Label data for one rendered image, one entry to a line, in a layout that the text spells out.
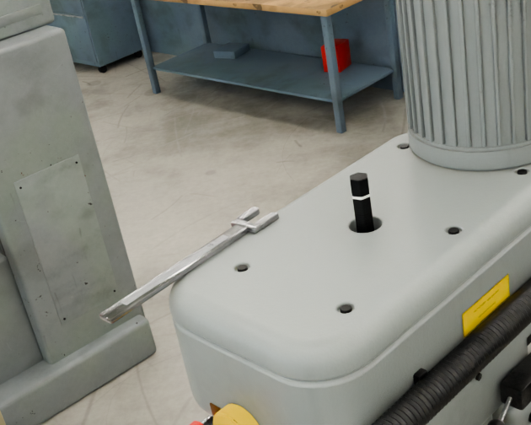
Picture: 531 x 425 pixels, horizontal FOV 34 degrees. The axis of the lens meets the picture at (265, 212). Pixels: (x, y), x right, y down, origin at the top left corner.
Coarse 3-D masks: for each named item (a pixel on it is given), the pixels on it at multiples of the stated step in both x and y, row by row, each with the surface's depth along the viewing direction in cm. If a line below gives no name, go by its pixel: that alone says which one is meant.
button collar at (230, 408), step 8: (224, 408) 89; (232, 408) 88; (240, 408) 88; (216, 416) 89; (224, 416) 87; (232, 416) 87; (240, 416) 87; (248, 416) 87; (216, 424) 90; (224, 424) 88; (232, 424) 87; (240, 424) 86; (248, 424) 87; (256, 424) 87
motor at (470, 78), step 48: (432, 0) 95; (480, 0) 93; (528, 0) 93; (432, 48) 99; (480, 48) 96; (528, 48) 96; (432, 96) 102; (480, 96) 98; (528, 96) 98; (432, 144) 105; (480, 144) 101; (528, 144) 101
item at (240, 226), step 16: (256, 208) 102; (240, 224) 100; (256, 224) 99; (224, 240) 97; (192, 256) 95; (208, 256) 95; (176, 272) 92; (144, 288) 91; (160, 288) 91; (128, 304) 88; (112, 320) 87
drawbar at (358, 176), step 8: (352, 176) 94; (360, 176) 93; (352, 184) 93; (360, 184) 93; (352, 192) 94; (360, 192) 93; (368, 192) 94; (352, 200) 94; (360, 200) 94; (368, 200) 94; (360, 208) 94; (368, 208) 94; (360, 216) 95; (368, 216) 95; (360, 224) 95; (368, 224) 95; (360, 232) 96; (368, 232) 96
